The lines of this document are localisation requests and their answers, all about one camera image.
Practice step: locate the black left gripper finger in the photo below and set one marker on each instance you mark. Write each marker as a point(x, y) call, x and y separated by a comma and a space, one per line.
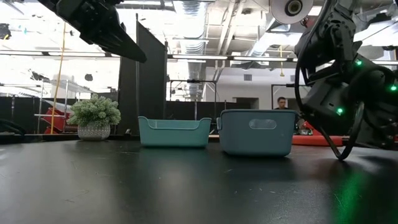
point(112, 34)
point(125, 26)

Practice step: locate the teal plastic bin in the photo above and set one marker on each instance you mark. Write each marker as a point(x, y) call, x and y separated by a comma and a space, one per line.
point(174, 135)

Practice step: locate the blue plastic bin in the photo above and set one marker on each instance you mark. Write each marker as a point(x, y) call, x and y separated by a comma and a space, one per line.
point(242, 140)

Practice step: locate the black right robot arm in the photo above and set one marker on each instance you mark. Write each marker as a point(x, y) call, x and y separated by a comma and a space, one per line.
point(335, 99)

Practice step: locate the small black round object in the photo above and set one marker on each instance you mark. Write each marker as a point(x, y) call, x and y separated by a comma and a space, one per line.
point(88, 77)

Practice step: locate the black partition panel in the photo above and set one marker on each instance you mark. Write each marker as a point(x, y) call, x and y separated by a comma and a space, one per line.
point(149, 93)

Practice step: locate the metal shelf rack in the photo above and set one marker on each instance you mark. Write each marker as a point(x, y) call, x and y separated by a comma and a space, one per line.
point(66, 99)

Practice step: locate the green potted plant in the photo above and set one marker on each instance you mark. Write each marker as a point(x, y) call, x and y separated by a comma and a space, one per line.
point(93, 112)

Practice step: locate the red plastic storage bin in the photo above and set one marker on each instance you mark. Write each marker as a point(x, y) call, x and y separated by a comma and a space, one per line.
point(57, 119)

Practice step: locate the black curved object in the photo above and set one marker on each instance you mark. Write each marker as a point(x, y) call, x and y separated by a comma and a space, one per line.
point(11, 127)

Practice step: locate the person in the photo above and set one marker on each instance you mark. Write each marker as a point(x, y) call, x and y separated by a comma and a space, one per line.
point(281, 102)

